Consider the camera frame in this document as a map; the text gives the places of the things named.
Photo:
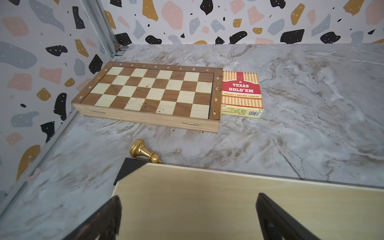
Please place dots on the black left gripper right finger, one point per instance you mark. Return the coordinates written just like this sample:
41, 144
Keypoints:
277, 224

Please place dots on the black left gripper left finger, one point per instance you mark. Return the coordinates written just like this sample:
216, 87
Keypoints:
103, 224

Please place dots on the light wooden canvas board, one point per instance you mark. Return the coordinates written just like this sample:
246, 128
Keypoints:
164, 202

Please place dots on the gold chess pawn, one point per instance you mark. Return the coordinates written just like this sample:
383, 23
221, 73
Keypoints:
139, 148

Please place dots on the red Texas Hold'em card box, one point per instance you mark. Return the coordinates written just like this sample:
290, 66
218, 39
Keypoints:
241, 95

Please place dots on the wooden chess board box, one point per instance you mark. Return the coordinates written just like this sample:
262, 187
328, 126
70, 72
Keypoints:
165, 95

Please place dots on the left aluminium corner post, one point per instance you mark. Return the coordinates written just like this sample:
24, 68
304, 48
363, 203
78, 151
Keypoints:
96, 14

